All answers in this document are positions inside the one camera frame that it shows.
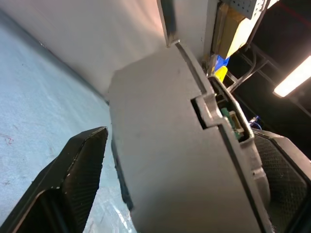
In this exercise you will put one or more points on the black metal frame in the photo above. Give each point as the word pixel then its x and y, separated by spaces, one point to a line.
pixel 261 65

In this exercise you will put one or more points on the grey upright post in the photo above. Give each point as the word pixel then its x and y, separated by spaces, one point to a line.
pixel 167 21

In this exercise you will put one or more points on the grey perforated panel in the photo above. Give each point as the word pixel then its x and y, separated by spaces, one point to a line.
pixel 245 7

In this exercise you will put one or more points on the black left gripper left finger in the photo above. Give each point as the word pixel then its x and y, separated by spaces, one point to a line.
pixel 60 174

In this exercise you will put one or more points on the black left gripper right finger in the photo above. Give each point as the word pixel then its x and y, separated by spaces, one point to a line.
pixel 286 174

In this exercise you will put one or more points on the long ceiling light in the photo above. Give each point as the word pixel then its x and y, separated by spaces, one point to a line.
pixel 292 78

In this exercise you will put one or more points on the blue and yellow bin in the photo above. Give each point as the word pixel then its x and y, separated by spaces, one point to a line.
pixel 219 68

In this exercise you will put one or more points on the grey motor housing lid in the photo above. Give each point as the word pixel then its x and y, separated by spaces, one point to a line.
pixel 252 167

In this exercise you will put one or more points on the grey motor housing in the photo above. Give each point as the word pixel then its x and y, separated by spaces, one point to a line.
pixel 165 136

